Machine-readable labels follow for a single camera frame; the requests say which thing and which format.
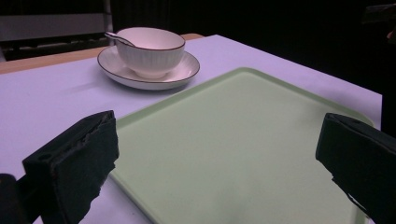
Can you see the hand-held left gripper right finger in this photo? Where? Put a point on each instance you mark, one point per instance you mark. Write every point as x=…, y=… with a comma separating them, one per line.
x=361, y=161

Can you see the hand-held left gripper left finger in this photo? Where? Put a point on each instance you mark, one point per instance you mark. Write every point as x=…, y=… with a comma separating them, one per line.
x=74, y=168

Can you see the light green tray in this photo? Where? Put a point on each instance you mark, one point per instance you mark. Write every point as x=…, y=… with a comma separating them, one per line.
x=236, y=143

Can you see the white spoon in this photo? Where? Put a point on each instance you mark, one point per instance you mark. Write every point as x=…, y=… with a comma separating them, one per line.
x=118, y=38

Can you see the white ribbed bowl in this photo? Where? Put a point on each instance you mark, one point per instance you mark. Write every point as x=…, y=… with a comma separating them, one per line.
x=151, y=51

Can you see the grey metal shelf rack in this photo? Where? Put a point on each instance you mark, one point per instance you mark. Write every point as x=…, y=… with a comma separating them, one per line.
x=53, y=29

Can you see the white saucer plate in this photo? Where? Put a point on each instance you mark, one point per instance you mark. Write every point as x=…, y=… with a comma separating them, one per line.
x=183, y=70

